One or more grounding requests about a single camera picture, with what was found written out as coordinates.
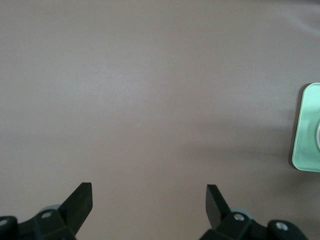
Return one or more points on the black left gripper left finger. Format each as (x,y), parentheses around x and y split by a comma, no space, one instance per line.
(77,205)

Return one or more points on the mint green rectangular tray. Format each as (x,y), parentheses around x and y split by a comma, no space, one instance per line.
(306,140)

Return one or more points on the round white plate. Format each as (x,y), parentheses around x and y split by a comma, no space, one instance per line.
(318,135)

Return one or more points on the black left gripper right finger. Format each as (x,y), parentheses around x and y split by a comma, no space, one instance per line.
(215,207)

